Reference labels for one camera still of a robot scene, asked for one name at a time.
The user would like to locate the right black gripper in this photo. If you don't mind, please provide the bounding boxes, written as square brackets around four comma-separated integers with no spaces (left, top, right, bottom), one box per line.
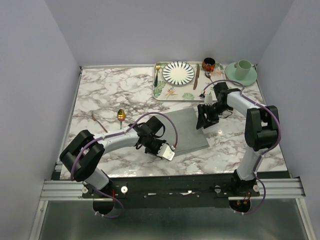
[195,101,231,129]

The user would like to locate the grey cloth napkin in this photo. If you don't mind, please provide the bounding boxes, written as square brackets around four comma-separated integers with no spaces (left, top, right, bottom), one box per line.
[165,107,209,156]

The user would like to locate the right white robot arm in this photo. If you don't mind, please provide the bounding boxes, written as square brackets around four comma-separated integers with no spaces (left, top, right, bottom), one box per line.
[196,80,281,196]

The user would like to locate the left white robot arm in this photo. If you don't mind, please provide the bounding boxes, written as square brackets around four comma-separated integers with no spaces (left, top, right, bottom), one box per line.
[59,116,172,198]

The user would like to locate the silver spoon on tray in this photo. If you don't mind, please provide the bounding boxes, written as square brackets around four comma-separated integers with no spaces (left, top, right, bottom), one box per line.
[205,71,213,82]

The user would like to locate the copper knife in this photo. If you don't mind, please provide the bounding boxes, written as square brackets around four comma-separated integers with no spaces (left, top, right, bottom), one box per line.
[193,64,200,90]

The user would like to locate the iridescent gold spoon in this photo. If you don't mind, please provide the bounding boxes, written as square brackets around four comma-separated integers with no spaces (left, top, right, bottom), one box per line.
[117,109,126,129]

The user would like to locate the floral serving tray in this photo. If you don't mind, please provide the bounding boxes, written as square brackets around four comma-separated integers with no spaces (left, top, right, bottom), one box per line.
[152,61,227,102]

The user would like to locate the striped white plate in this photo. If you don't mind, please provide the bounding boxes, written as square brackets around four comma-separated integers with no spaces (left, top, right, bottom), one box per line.
[162,61,195,86]

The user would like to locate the orange black mug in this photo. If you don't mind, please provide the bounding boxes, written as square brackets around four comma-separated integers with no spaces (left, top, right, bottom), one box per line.
[202,57,216,72]

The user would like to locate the green saucer plate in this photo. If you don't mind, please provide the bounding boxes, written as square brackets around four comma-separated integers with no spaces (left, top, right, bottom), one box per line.
[225,62,258,86]

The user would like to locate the green cup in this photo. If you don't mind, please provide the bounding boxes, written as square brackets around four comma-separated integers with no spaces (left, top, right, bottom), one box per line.
[234,59,252,81]

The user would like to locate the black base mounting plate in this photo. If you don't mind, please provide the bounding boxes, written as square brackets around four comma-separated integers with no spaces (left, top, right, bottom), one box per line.
[82,173,260,209]

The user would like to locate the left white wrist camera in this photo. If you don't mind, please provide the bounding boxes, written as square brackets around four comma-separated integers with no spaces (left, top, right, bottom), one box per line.
[158,144,175,162]

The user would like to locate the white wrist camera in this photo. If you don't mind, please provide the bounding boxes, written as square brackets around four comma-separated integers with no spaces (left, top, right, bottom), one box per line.
[158,144,175,162]
[204,94,213,106]

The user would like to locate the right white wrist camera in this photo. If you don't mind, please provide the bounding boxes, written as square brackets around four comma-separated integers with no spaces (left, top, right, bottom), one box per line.
[204,94,213,106]

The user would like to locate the gold green-handled fork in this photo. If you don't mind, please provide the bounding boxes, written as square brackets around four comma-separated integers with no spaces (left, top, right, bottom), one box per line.
[153,63,161,87]

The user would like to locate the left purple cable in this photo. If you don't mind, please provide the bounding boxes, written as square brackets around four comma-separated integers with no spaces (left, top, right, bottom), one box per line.
[69,111,179,220]

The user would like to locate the aluminium frame rail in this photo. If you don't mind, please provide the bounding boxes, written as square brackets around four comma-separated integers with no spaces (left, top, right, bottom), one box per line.
[40,178,306,201]

